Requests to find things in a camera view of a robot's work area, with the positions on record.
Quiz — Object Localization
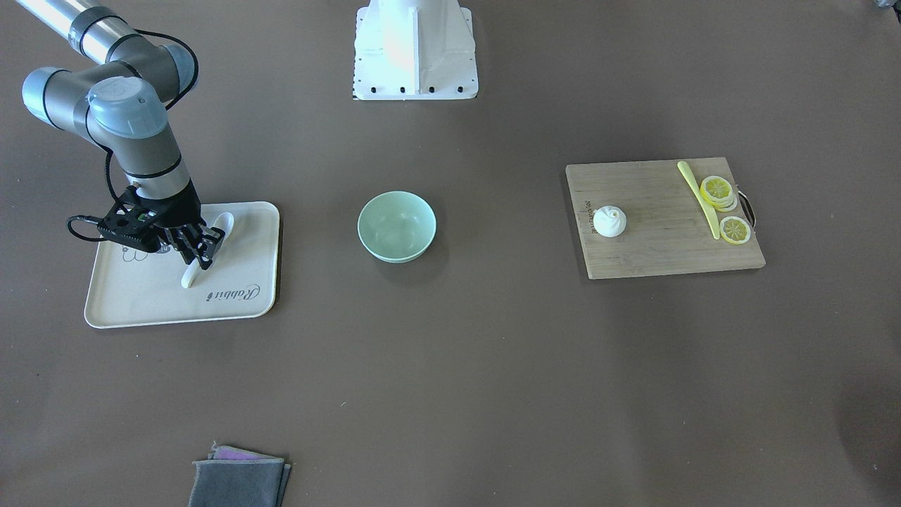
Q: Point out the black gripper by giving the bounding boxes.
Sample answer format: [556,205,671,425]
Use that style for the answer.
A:
[97,185,226,270]

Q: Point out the white ceramic spoon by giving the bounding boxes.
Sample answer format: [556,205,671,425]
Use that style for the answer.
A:
[181,212,235,289]

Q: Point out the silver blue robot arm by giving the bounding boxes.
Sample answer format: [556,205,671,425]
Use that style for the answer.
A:
[22,1,225,270]

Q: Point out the mint green bowl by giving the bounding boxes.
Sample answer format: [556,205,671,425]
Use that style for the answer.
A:
[357,192,437,264]

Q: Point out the beige rectangular tray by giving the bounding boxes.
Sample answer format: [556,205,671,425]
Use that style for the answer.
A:
[84,201,280,330]

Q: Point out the grey folded cloth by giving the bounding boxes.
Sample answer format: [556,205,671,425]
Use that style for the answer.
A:
[189,443,292,506]

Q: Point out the wooden cutting board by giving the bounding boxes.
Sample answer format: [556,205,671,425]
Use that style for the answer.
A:
[565,160,766,280]

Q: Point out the yellow plastic knife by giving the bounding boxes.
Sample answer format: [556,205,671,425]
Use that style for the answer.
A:
[678,161,721,239]

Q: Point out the stacked lemon slices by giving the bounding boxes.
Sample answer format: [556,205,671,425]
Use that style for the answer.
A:
[699,175,738,213]

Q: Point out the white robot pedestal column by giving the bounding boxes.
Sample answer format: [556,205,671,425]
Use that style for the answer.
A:
[352,1,479,101]

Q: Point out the lemon slice near handle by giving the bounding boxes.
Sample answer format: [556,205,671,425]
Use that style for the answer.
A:
[719,215,752,245]

